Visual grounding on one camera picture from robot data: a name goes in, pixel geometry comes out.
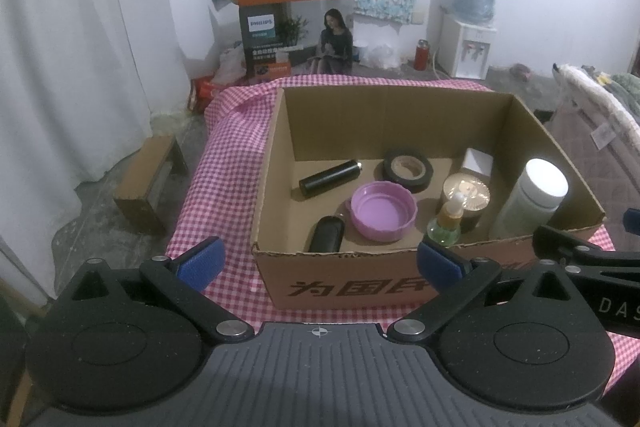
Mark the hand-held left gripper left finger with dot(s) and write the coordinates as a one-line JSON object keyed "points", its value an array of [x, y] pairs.
{"points": [[200, 263]]}

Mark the white plastic bag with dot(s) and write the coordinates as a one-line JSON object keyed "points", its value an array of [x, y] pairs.
{"points": [[230, 67], [380, 56]]}

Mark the brown cardboard box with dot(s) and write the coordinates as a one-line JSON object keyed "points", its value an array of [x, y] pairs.
{"points": [[350, 287]]}

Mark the small white box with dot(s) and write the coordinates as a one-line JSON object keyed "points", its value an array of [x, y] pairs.
{"points": [[477, 162]]}

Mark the black oval case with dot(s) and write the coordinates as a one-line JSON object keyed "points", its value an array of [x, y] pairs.
{"points": [[325, 234]]}

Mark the black tape roll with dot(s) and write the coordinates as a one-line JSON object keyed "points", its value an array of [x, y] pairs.
{"points": [[407, 185]]}

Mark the quilted mattress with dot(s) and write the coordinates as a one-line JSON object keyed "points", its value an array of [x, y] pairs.
{"points": [[590, 147]]}

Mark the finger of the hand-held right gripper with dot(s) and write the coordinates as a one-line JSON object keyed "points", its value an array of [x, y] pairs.
{"points": [[575, 252], [631, 221]]}

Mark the purple plastic lid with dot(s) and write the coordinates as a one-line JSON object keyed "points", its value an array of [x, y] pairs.
{"points": [[380, 212]]}

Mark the black cylinder tube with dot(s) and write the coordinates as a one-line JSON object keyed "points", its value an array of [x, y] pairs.
{"points": [[327, 181]]}

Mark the white pill bottle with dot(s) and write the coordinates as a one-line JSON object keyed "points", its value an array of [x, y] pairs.
{"points": [[525, 207]]}

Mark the red snack packet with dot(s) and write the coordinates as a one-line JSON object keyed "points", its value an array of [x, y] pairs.
{"points": [[202, 94]]}

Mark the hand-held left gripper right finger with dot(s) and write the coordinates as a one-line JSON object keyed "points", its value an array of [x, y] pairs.
{"points": [[440, 264]]}

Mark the red thermos bottle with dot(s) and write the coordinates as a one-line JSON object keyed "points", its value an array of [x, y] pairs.
{"points": [[421, 56]]}

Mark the pink checkered tablecloth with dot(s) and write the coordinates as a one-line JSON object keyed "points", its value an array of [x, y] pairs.
{"points": [[225, 147]]}

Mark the dropper bottle with white bulb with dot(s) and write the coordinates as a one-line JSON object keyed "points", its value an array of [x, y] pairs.
{"points": [[445, 227]]}

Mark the white water dispenser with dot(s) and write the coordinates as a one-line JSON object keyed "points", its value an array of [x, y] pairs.
{"points": [[460, 47]]}

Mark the pale fluffy blanket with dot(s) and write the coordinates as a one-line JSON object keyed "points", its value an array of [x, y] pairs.
{"points": [[600, 92]]}

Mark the white curtain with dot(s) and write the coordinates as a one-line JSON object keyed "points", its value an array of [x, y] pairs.
{"points": [[75, 57]]}

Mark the wooden stool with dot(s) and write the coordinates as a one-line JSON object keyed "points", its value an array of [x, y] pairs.
{"points": [[145, 172]]}

